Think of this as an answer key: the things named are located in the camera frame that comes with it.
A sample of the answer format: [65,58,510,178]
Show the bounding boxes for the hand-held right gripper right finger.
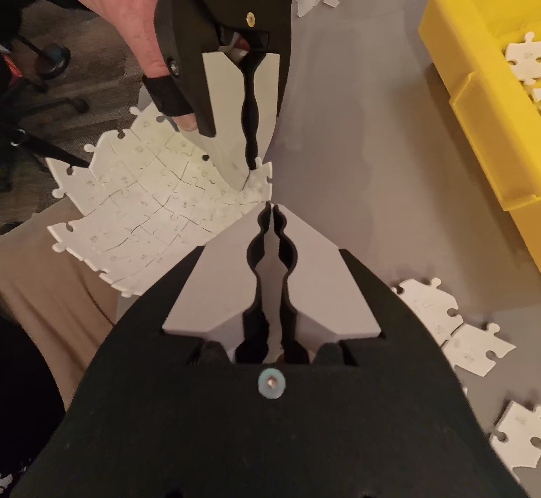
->
[272,204,382,365]

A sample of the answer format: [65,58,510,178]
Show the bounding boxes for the black chair base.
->
[0,37,90,194]

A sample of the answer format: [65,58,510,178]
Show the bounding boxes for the person's black jacket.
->
[0,316,66,498]

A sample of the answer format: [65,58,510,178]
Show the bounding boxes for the partly built puzzle ball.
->
[46,102,274,298]

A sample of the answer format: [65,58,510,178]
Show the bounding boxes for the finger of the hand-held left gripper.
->
[185,52,253,191]
[251,52,280,170]

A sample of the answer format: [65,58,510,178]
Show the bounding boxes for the pile of white puzzle pieces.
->
[505,32,541,103]

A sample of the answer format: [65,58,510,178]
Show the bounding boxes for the person's beige trousers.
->
[0,198,127,412]

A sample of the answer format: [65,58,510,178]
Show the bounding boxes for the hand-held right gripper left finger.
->
[162,202,272,364]

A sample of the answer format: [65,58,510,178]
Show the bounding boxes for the row of white puzzle pieces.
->
[391,277,541,484]

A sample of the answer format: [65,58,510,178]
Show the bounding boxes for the yellow plastic bin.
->
[418,0,541,272]

